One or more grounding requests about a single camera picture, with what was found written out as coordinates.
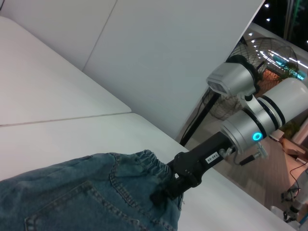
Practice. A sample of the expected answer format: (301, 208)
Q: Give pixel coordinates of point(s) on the black fan stand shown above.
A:
(199, 120)

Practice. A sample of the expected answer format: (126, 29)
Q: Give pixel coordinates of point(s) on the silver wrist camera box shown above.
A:
(231, 77)

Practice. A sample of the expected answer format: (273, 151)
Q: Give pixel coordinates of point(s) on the brown cardboard box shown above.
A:
(292, 147)

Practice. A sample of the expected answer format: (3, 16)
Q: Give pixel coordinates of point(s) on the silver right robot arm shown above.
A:
(243, 130)

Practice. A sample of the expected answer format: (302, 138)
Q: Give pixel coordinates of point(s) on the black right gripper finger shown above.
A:
(170, 192)
(172, 167)

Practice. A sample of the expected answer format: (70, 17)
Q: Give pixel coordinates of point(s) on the blue denim shorts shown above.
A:
(72, 192)

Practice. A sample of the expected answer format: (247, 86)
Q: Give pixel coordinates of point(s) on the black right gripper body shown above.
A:
(192, 163)

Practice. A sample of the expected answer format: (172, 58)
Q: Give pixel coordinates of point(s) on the grey metal equipment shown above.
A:
(292, 204)

